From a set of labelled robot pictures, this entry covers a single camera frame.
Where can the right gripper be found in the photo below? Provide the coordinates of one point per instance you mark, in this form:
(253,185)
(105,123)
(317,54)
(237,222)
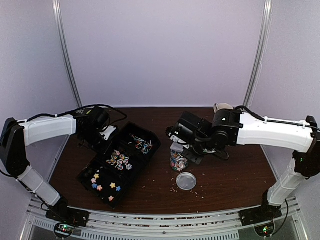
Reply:
(195,158)

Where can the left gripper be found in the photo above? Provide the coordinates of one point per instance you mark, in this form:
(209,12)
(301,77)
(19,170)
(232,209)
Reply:
(103,149)

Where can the clear plastic jar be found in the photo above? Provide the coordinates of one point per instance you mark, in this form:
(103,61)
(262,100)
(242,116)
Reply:
(178,162)

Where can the pile of swirl lollipops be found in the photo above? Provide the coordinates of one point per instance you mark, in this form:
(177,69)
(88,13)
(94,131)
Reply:
(119,161)

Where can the black three-compartment candy tray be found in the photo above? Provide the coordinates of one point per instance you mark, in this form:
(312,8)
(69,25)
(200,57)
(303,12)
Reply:
(112,172)

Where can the pile of stick candies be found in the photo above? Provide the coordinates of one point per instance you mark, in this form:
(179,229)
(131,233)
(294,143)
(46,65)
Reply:
(145,146)

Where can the pile of star candies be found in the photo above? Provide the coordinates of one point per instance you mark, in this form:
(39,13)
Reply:
(106,186)

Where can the metal scoop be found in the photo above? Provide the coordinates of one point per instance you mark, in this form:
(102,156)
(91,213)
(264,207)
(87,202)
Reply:
(177,147)

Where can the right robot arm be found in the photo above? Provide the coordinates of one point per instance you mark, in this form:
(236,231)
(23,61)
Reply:
(239,126)

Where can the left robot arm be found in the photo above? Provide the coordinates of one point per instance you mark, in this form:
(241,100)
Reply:
(24,143)

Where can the patterned ceramic mug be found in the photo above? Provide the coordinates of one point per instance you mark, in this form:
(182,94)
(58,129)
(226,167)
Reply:
(222,106)

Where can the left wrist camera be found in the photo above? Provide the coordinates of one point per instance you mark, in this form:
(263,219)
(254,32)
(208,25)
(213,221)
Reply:
(109,132)

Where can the front aluminium rail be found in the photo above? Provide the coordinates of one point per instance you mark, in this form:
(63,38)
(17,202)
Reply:
(218,225)

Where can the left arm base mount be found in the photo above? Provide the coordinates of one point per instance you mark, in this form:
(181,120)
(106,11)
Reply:
(70,217)

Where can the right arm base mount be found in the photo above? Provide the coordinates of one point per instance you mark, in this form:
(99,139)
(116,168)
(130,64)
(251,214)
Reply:
(263,213)

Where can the left aluminium frame post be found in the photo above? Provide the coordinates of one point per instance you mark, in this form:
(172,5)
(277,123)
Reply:
(65,53)

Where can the aluminium frame post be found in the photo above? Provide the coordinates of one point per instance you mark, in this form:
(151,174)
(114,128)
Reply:
(65,53)
(260,51)

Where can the right aluminium frame post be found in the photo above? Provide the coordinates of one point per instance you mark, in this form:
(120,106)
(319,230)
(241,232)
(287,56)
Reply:
(260,51)

